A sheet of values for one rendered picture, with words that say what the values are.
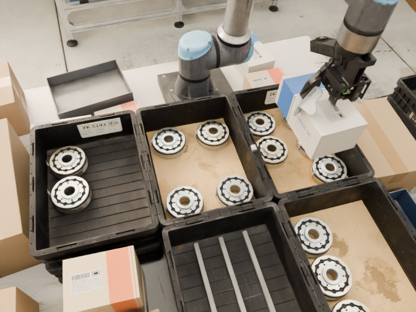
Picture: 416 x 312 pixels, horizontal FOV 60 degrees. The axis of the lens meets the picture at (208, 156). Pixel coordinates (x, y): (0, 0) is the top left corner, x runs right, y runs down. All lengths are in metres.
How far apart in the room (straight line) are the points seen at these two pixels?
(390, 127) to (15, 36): 2.69
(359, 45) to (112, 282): 0.70
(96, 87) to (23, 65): 1.49
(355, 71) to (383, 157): 0.51
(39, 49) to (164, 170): 2.08
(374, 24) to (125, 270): 0.70
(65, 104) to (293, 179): 0.86
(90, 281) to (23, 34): 2.55
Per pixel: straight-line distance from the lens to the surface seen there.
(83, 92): 1.47
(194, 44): 1.27
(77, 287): 0.89
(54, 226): 1.07
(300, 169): 1.14
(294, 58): 1.71
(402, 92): 1.98
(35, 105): 1.55
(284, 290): 0.97
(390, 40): 3.34
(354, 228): 1.10
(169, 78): 1.48
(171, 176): 1.08
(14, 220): 1.03
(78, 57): 2.86
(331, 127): 0.85
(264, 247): 1.00
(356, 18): 0.72
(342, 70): 0.81
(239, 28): 1.26
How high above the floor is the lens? 1.74
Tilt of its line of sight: 54 degrees down
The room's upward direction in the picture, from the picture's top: 4 degrees clockwise
